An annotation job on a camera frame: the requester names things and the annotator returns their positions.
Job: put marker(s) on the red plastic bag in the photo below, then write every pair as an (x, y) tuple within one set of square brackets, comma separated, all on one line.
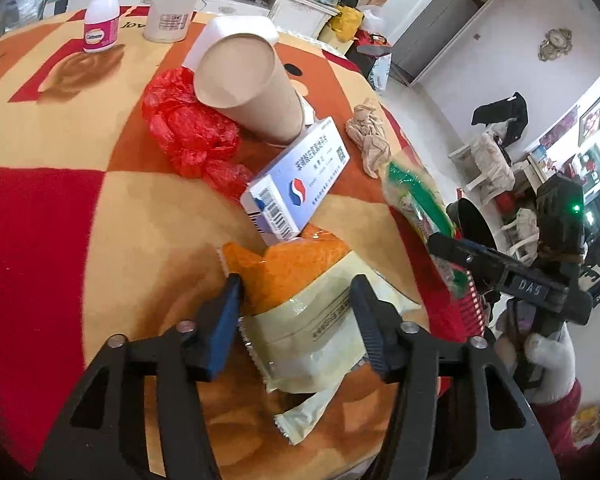
[(198, 141)]

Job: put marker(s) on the red patterned blanket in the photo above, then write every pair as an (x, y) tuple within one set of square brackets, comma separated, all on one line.
[(98, 236)]

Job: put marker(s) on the pale yellow sachet packet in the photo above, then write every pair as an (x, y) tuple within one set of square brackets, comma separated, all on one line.
[(311, 341)]

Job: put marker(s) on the yellow bag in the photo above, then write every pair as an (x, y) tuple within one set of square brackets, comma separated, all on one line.
[(346, 23)]

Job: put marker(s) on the brown paper cup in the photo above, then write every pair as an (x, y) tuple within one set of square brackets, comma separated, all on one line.
[(242, 78)]

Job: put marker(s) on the white side table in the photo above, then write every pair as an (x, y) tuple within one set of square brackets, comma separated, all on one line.
[(533, 173)]

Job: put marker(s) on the white chair with cover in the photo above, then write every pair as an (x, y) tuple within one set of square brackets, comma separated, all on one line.
[(496, 176)]

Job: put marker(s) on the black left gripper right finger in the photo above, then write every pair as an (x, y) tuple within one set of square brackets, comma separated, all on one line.
[(458, 413)]

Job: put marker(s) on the white gloved right hand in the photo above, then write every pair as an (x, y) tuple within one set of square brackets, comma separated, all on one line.
[(554, 356)]

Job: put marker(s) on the black jacket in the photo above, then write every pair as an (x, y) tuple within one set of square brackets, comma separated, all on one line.
[(513, 111)]

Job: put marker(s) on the black trash bin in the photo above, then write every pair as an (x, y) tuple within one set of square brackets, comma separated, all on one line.
[(471, 223)]

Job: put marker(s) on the orange snack wrapper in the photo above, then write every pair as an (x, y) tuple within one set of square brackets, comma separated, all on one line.
[(284, 269)]

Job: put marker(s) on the beige stocking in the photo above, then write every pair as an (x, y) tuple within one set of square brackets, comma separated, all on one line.
[(366, 130)]

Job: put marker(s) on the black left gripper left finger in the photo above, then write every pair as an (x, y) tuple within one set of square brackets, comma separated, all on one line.
[(100, 432)]

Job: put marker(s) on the wall clock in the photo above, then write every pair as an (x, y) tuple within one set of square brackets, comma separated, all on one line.
[(557, 43)]

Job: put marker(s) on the white pink pill bottle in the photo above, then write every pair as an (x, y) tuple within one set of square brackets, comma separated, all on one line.
[(101, 25)]

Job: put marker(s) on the green plastic snack bag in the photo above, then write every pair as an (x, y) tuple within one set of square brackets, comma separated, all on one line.
[(406, 192)]

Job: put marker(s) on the blue white medicine box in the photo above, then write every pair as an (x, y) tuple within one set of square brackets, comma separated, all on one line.
[(282, 199)]

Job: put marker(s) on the red sleeved forearm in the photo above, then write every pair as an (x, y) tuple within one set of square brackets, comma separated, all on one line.
[(555, 419)]

